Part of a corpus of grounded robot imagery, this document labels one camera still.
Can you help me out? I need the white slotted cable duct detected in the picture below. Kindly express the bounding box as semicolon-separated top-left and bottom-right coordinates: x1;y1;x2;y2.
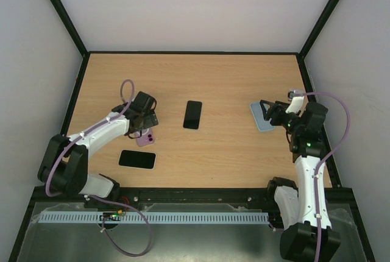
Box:
38;211;269;225

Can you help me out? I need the phone in white case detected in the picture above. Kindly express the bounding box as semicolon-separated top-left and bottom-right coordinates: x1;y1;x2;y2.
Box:
118;150;157;169

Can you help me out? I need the black smartphone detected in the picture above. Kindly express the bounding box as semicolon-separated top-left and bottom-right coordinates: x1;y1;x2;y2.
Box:
183;101;202;130

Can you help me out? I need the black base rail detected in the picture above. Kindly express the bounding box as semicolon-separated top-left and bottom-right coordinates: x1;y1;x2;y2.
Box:
110;188;278;211

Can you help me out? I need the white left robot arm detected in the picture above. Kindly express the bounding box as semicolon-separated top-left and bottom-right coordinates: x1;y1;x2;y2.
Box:
37;91;158;198

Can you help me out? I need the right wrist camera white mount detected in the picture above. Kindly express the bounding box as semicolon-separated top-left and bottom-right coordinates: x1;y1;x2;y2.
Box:
285;89;305;114

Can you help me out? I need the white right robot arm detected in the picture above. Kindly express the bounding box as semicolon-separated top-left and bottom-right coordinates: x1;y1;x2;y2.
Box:
260;97;341;261

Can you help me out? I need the black enclosure frame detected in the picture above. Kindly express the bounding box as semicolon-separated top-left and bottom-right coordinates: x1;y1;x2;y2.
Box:
9;0;375;261

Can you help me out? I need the light blue phone case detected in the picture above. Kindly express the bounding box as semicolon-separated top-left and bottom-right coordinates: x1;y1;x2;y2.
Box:
250;102;275;132

